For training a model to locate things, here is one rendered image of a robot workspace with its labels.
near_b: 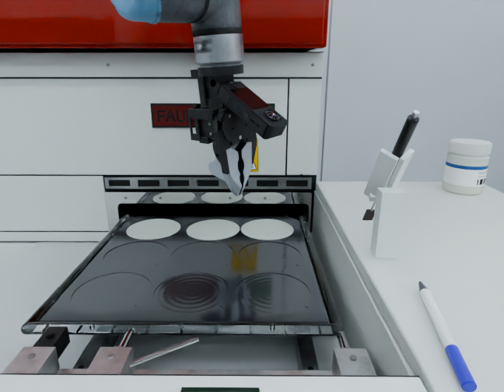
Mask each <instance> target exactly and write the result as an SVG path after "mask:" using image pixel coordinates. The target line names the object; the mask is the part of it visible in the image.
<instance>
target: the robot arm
mask: <svg viewBox="0 0 504 392"><path fill-rule="evenodd" d="M111 2H112V4H113V6H114V7H115V9H116V10H117V12H118V13H119V14H120V15H121V16H122V17H124V18H125V19H127V20H130V21H135V22H146V23H150V24H157V23H190V24H191V30H192V37H193V41H194V53H195V61H196V64H197V65H200V68H198V69H194V70H191V78H192V79H198V89H199V96H200V104H196V105H194V107H193V108H189V109H187V114H188V120H189V127H190V133H191V140H194V141H199V142H200V143H204V144H210V143H213V144H212V146H213V151H214V153H215V160H213V161H211V162H210V163H209V165H208V169H209V171H210V173H211V174H212V175H214V176H216V177H218V178H220V179H221V180H224V181H225V182H226V183H227V185H228V187H229V189H230V190H231V191H232V193H233V194H234V195H235V196H239V195H241V194H242V192H243V189H244V187H245V185H246V182H247V179H248V177H249V175H250V171H251V167H252V164H253V163H254V157H255V152H256V148H257V134H256V133H258V134H259V135H260V136H261V137H262V138H263V139H269V138H274V137H276V136H279V135H282V133H283V131H284V130H285V127H286V125H287V124H288V121H287V120H286V119H285V118H284V117H283V116H282V115H281V114H279V113H278V112H277V111H276V110H274V109H273V108H272V107H271V106H269V105H268V104H267V103H266V102H264V101H263V100H262V99H261V98H260V97H259V96H258V95H257V94H255V93H254V92H253V91H251V90H250V89H249V88H248V87H246V86H245V85H244V84H243V83H242V82H235V81H234V78H233V75H236V74H242V73H244V72H243V65H242V64H241V62H242V61H244V51H243V34H242V23H241V11H240V0H111ZM191 118H194V124H195V131H196V134H194V133H193V129H192V123H191Z"/></svg>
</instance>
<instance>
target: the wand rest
mask: <svg viewBox="0 0 504 392"><path fill-rule="evenodd" d="M413 153H414V150H413V149H409V150H408V151H407V152H406V153H405V154H404V155H403V156H402V157H401V158H400V159H399V158H398V157H396V156H395V155H393V154H392V153H390V152H388V151H387V150H385V149H381V150H380V153H379V155H378V157H377V159H376V163H375V165H374V167H373V171H372V173H371V175H370V178H369V181H368V183H367V185H366V189H365V191H364V193H363V194H365V195H366V196H368V197H369V201H375V202H376V204H375V212H374V220H373V233H372V240H371V247H370V251H371V253H372V254H373V256H374V257H375V258H399V252H400V245H401V235H402V229H403V223H404V212H405V206H406V201H407V194H408V193H407V192H406V191H405V190H403V189H402V188H401V187H397V186H398V184H399V182H400V180H401V178H402V176H403V174H404V172H405V170H406V168H407V166H408V164H409V161H410V159H411V157H412V155H413ZM398 160H399V161H398ZM395 167H396V168H395ZM391 175H392V176H391ZM388 182H389V183H388Z"/></svg>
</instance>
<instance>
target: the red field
mask: <svg viewBox="0 0 504 392"><path fill-rule="evenodd" d="M193 107H194V106H152V112H153V121H154V126H189V120H188V114H187V109H189V108H193Z"/></svg>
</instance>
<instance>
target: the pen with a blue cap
mask: <svg viewBox="0 0 504 392"><path fill-rule="evenodd" d="M418 286H419V292H420V296H421V298H422V300H423V303H424V304H425V307H426V309H427V311H428V313H429V316H430V318H431V320H432V323H433V325H434V327H435V329H436V332H437V334H438V335H439V339H440V341H441V342H442V345H443V347H444V349H445V351H446V354H447V356H448V359H449V361H450V363H451V366H452V367H453V370H454V372H455V374H456V376H457V379H458V381H459V383H460V385H461V388H462V389H463V390H464V391H466V392H474V391H475V390H476V389H477V384H476V383H475V381H474V378H473V376H472V375H471V372H470V370H469V369H468V367H467V364H466V362H465V361H464V358H463V356H462V355H461V353H460V350H459V348H458V347H457V344H456V342H455V341H454V339H453V336H452V334H451V333H450V330H449V328H448V327H447V325H446V322H445V320H444V319H443V316H442V314H441V313H440V311H439V308H438V306H437V305H436V302H435V300H434V299H433V297H432V294H431V292H430V291H429V289H428V288H427V287H426V286H425V285H424V284H423V283H422V282H418Z"/></svg>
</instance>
